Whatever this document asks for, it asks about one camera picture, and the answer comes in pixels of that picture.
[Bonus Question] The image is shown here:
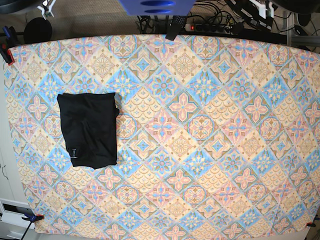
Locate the blue clamp bottom left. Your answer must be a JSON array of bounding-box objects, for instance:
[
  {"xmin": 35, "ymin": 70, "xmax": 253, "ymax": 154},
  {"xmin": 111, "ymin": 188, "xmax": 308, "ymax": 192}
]
[{"xmin": 21, "ymin": 213, "xmax": 45, "ymax": 240}]

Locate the blue clamp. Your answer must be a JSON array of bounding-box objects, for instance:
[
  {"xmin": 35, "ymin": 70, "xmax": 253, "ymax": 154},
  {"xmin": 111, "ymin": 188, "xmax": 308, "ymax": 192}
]
[
  {"xmin": 0, "ymin": 26, "xmax": 15, "ymax": 66},
  {"xmin": 21, "ymin": 213, "xmax": 45, "ymax": 240}
]

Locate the white power strip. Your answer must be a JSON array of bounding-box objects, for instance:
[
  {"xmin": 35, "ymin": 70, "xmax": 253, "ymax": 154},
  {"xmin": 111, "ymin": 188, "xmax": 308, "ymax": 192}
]
[{"xmin": 184, "ymin": 23, "xmax": 231, "ymax": 34}]

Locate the white cabinet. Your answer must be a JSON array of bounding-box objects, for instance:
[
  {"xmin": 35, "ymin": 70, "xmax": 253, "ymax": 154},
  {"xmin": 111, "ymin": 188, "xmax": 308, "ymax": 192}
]
[{"xmin": 0, "ymin": 65, "xmax": 29, "ymax": 238}]

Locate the blue clamp top left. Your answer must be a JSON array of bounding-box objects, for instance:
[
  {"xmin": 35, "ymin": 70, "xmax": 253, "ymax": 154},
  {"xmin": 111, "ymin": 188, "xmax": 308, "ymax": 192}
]
[{"xmin": 0, "ymin": 26, "xmax": 15, "ymax": 66}]

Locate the black T-shirt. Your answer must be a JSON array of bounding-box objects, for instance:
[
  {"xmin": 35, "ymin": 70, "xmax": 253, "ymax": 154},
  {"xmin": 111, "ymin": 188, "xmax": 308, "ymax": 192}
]
[{"xmin": 57, "ymin": 92, "xmax": 120, "ymax": 170}]

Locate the patterned tablecloth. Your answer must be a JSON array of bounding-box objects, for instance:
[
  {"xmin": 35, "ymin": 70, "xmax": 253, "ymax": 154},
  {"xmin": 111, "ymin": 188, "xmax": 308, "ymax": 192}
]
[{"xmin": 4, "ymin": 34, "xmax": 320, "ymax": 240}]

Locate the blue box overhead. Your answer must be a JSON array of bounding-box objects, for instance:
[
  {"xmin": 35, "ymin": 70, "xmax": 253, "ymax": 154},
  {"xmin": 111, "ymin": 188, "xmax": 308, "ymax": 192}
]
[{"xmin": 118, "ymin": 0, "xmax": 196, "ymax": 16}]

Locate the orange clamp bottom right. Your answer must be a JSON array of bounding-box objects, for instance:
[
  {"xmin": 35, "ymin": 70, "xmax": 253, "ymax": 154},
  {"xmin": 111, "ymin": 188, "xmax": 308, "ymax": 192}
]
[{"xmin": 306, "ymin": 222, "xmax": 316, "ymax": 228}]

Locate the black mesh strap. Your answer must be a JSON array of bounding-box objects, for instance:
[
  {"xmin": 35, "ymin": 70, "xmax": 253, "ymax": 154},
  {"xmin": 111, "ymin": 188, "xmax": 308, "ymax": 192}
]
[{"xmin": 165, "ymin": 15, "xmax": 187, "ymax": 41}]

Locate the black round stand base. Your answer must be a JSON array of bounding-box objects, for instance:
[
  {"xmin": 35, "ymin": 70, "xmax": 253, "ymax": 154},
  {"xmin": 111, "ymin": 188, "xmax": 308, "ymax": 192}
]
[{"xmin": 23, "ymin": 17, "xmax": 53, "ymax": 44}]

